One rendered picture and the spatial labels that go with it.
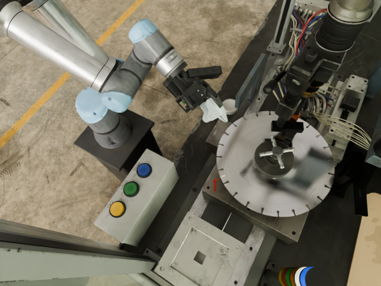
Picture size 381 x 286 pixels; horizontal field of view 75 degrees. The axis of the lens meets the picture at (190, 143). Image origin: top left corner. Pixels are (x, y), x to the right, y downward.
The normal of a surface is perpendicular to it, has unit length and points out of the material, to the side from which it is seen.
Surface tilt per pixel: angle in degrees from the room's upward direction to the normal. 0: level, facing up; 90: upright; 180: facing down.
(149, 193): 0
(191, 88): 34
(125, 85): 41
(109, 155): 0
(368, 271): 0
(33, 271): 90
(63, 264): 90
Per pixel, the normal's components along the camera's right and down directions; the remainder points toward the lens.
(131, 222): -0.08, -0.45
